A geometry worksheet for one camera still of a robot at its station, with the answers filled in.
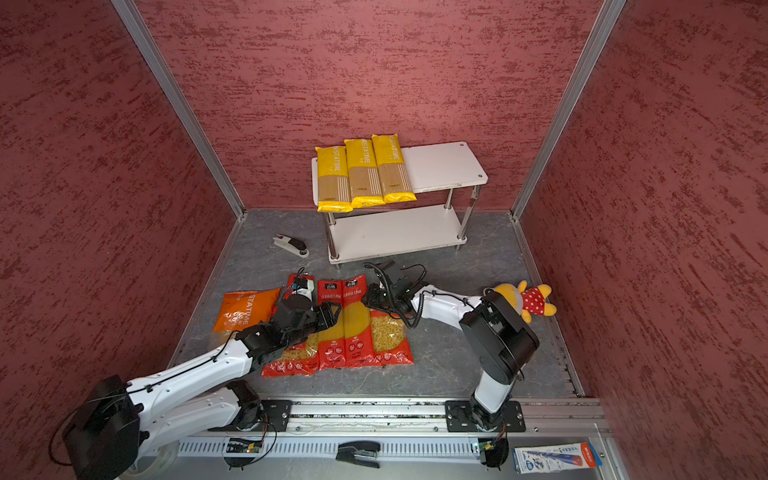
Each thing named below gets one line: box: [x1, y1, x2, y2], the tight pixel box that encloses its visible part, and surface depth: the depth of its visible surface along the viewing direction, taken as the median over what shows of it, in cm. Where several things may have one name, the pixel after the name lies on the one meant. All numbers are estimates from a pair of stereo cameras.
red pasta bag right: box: [370, 309, 415, 367], surface depth 85 cm
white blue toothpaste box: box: [512, 442, 603, 475], surface depth 70 cm
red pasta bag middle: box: [317, 274, 375, 370], surface depth 85 cm
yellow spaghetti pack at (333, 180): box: [315, 146, 353, 213], surface depth 80 cm
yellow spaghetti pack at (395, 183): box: [372, 134, 417, 204], surface depth 83 cm
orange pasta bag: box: [214, 287, 281, 332], surface depth 89 cm
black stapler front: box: [335, 441, 381, 469], surface depth 69 cm
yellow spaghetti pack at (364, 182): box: [344, 139, 386, 209], surface depth 81 cm
